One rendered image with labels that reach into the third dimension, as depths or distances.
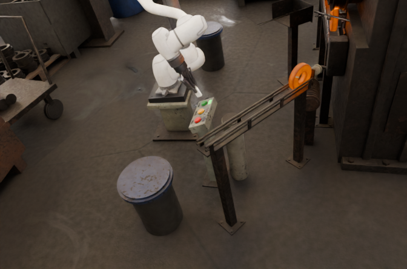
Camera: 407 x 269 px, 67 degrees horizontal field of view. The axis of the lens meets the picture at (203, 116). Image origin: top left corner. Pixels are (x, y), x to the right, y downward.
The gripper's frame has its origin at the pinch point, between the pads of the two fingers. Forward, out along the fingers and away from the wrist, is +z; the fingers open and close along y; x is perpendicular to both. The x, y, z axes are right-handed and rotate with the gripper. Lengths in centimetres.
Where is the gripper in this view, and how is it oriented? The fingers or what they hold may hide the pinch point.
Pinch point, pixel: (197, 91)
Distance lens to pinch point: 178.6
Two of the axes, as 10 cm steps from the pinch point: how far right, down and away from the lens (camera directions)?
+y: 2.4, -6.6, 7.2
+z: 4.9, 7.2, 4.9
